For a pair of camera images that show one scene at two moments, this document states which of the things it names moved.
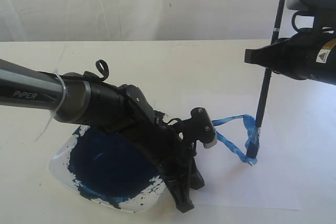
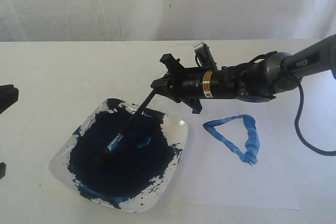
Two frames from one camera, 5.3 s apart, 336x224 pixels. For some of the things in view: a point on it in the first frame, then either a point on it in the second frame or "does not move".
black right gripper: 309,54 → 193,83
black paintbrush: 253,145 → 116,140
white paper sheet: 271,179 does not move
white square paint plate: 103,167 does not move
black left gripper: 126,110 → 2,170
